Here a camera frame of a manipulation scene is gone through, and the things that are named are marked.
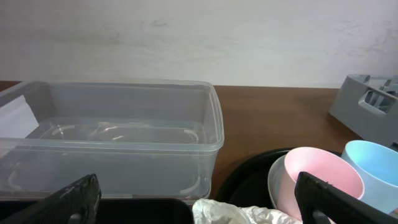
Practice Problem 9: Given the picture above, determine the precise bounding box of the clear plastic waste bin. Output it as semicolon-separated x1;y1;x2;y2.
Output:
1;80;224;204

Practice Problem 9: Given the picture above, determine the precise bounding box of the round black serving tray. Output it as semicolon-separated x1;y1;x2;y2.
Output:
215;147;292;208

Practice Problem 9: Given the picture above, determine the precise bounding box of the grey round plate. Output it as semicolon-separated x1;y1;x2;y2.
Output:
267;155;285;209

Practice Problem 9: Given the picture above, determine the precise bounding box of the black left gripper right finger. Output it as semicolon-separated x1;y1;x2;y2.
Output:
294;172;397;224

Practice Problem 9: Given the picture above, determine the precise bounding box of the blue plastic cup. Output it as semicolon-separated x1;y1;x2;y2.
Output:
341;140;398;214

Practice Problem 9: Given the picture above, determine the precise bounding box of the grey dishwasher rack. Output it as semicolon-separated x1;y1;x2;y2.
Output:
329;75;397;151

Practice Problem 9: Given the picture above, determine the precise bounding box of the black rectangular tray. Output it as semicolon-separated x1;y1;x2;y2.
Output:
0;198;195;224

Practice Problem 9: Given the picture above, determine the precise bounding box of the white tissue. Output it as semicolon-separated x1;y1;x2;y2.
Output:
192;199;303;224

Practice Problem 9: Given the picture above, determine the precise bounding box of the pink plastic cup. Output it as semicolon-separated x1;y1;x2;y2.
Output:
276;147;365;220

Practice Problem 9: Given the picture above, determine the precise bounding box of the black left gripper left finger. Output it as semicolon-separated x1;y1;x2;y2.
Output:
1;174;101;224

